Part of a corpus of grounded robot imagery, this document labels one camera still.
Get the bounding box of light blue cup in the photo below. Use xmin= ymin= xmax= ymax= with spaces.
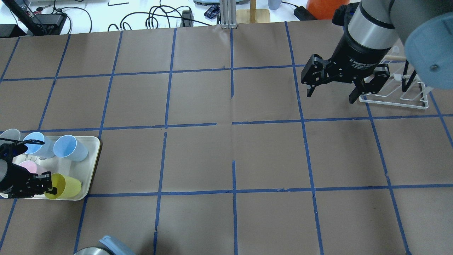
xmin=53 ymin=135 xmax=88 ymax=162
xmin=24 ymin=132 xmax=55 ymax=159

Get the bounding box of wooden stand base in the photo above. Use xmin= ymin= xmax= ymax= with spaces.
xmin=236 ymin=0 xmax=270 ymax=24

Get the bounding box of pink plastic cup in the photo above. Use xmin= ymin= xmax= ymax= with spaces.
xmin=19 ymin=161 xmax=42 ymax=174

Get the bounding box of black power brick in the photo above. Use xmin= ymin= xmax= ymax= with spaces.
xmin=180 ymin=10 xmax=194 ymax=27

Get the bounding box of white wire dish rack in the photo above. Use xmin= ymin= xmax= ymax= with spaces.
xmin=359 ymin=54 xmax=432 ymax=110

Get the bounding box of black power adapter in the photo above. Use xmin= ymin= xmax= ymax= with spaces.
xmin=293 ymin=5 xmax=317 ymax=21

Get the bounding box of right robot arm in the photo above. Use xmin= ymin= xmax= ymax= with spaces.
xmin=301 ymin=0 xmax=453 ymax=104

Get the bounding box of blue checkered cloth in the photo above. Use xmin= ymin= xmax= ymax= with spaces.
xmin=204 ymin=5 xmax=220 ymax=20

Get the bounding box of black electronics box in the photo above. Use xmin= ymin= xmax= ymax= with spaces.
xmin=31 ymin=13 xmax=68 ymax=35

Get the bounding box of aluminium frame post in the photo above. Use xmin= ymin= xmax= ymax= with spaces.
xmin=219 ymin=0 xmax=237 ymax=29

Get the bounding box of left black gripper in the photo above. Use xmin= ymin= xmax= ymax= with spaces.
xmin=0 ymin=166 xmax=58 ymax=198

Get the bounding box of light blue cup outer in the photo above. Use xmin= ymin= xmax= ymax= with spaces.
xmin=53 ymin=135 xmax=88 ymax=162

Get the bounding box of grey plastic cup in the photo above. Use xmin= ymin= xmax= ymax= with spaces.
xmin=0 ymin=129 xmax=25 ymax=144

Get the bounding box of yellow plastic cup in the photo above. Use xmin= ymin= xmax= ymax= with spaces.
xmin=46 ymin=173 xmax=82 ymax=200

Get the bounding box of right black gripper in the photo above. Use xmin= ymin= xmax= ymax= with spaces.
xmin=301 ymin=32 xmax=390 ymax=104

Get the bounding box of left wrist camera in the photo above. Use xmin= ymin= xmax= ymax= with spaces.
xmin=0 ymin=138 xmax=45 ymax=161

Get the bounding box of cream plastic tray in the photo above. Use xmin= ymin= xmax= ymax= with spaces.
xmin=12 ymin=136 xmax=101 ymax=201

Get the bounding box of black cable bundle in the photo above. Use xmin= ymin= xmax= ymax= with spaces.
xmin=108 ymin=0 xmax=218 ymax=32

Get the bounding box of orange round object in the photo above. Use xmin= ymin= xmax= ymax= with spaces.
xmin=306 ymin=0 xmax=350 ymax=20

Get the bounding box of light blue cup middle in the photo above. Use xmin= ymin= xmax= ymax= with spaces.
xmin=24 ymin=132 xmax=55 ymax=159

